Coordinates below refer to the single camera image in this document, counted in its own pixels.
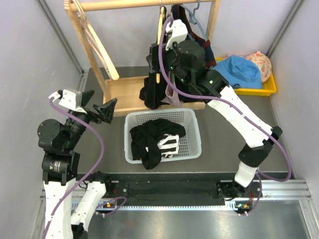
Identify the wooden clothes rack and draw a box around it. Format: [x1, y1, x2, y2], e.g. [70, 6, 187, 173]
[64, 0, 221, 118]

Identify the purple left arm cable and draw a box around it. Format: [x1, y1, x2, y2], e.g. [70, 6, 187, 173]
[41, 97, 127, 239]

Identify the blue plastic hanger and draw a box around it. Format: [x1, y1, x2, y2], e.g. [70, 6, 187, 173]
[181, 0, 208, 41]

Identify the pink floral hat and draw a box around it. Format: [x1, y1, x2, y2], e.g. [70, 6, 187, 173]
[241, 51, 272, 83]

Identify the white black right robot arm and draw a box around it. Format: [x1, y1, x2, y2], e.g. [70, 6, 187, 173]
[146, 40, 283, 198]

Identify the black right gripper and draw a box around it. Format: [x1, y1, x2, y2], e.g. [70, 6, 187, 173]
[146, 40, 190, 87]

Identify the blue bucket hat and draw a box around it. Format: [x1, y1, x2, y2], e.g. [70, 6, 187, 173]
[214, 55, 262, 90]

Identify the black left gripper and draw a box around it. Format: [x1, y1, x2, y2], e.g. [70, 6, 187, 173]
[64, 89, 116, 149]

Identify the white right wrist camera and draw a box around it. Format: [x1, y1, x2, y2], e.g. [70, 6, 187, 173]
[165, 19, 188, 51]

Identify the white plastic laundry basket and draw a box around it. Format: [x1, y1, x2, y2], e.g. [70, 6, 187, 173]
[124, 108, 202, 164]

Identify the black white striped tank top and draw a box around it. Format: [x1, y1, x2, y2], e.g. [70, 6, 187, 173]
[144, 133, 180, 160]

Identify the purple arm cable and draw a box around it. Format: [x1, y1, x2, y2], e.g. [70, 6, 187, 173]
[158, 16, 292, 217]
[41, 97, 127, 239]

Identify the yellow metal-hook hanger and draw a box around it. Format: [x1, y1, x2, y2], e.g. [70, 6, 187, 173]
[156, 0, 167, 84]

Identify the navy maroon-trimmed jersey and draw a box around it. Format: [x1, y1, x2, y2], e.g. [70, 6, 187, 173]
[171, 4, 217, 68]

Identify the beige wooden hanger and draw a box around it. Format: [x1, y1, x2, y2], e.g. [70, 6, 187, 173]
[71, 0, 120, 81]

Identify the small black tank top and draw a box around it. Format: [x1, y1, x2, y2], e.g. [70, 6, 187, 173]
[130, 119, 186, 170]

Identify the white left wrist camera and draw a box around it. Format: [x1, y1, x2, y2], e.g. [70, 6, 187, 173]
[48, 89, 87, 114]

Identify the yellow plastic bin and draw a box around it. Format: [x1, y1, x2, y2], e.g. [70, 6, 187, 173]
[224, 57, 277, 96]

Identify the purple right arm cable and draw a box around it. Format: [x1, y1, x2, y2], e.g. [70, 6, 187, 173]
[158, 16, 292, 217]

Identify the pink tank top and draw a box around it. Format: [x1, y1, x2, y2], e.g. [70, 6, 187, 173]
[161, 85, 183, 107]

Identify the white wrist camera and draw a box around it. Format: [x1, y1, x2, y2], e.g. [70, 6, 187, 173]
[165, 19, 188, 51]
[48, 89, 87, 114]

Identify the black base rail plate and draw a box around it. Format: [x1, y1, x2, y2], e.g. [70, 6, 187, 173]
[74, 171, 295, 206]

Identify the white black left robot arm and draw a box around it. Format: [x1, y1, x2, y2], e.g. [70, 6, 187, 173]
[37, 90, 118, 239]

